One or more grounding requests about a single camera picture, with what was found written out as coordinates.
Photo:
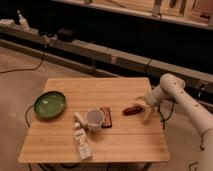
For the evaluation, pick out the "black box on ledge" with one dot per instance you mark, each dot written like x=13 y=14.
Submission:
x=66 y=35

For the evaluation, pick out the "wooden table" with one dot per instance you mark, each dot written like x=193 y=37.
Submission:
x=129 y=139

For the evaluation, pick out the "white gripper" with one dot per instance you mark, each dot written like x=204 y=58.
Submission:
x=153 y=98

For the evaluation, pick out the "white ceramic cup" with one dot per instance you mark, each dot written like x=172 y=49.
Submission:
x=94 y=119

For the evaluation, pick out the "white spray bottle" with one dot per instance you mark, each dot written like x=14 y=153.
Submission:
x=23 y=22

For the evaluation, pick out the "wooden shelf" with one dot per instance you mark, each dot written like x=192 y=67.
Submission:
x=195 y=13

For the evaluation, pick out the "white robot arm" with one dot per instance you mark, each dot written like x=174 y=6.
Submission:
x=202 y=120

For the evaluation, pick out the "white tube bottle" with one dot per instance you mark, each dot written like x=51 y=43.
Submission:
x=81 y=142

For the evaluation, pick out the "green bowl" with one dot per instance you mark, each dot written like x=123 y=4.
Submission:
x=50 y=104

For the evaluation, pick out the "brown chocolate bar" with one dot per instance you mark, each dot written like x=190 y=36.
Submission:
x=107 y=114

